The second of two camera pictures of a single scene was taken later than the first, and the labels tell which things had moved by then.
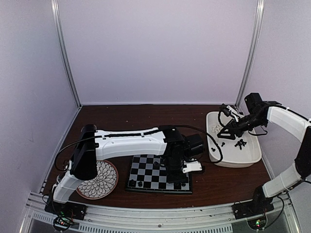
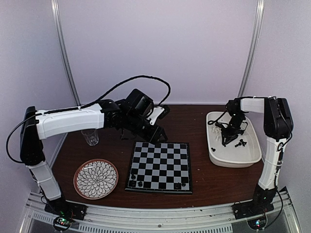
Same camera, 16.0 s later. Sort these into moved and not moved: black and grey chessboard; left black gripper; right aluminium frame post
Moved: left black gripper
Not moved: right aluminium frame post; black and grey chessboard
